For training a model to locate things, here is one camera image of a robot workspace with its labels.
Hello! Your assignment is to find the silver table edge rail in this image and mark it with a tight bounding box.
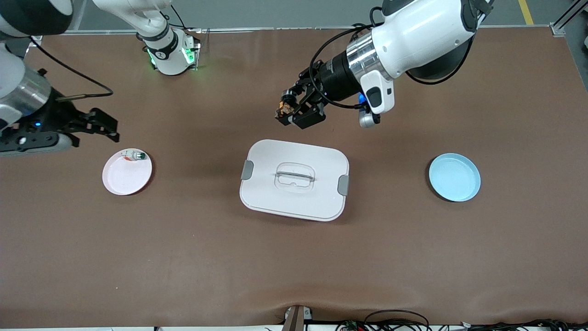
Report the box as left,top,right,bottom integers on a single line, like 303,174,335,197
34,25,559,36

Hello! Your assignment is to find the pink round plate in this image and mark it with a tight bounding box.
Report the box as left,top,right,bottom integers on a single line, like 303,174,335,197
102,148,153,196

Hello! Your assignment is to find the clear recessed lid handle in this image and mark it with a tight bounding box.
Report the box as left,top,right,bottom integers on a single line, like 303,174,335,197
274,162,316,194

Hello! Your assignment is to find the white plastic storage box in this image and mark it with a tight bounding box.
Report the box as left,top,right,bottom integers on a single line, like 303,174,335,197
239,139,350,222

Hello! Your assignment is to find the brown camera mounting post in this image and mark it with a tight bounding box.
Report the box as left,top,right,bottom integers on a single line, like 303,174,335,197
283,304,314,331

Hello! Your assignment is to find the aluminium frame profile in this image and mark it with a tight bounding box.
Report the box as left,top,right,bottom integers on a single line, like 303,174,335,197
550,0,588,37

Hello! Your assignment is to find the light blue round plate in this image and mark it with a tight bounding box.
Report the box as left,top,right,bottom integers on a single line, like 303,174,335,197
429,153,481,202

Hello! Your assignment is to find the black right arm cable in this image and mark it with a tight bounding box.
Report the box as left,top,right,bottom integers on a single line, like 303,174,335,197
30,37,114,101

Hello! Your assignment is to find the tangled black cable bundle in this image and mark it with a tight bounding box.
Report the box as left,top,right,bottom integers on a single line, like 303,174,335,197
338,309,588,331

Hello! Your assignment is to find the black orange push-button switch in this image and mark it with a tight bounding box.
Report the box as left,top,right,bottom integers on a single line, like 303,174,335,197
275,89,297,122

